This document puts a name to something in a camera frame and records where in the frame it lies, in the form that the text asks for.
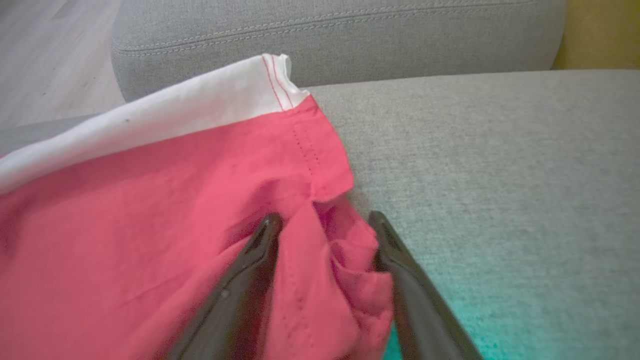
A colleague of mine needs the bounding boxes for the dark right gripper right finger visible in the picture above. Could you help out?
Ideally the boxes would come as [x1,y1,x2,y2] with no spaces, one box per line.
[367,210,483,360]

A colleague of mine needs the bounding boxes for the mustard yellow cushion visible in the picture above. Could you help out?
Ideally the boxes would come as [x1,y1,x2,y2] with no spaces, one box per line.
[552,0,640,71]

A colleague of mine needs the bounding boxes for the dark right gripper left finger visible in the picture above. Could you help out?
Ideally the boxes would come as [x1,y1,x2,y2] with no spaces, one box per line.
[167,212,283,360]

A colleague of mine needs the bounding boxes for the red white shorts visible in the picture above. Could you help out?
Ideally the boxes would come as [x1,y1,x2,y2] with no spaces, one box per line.
[0,52,396,360]

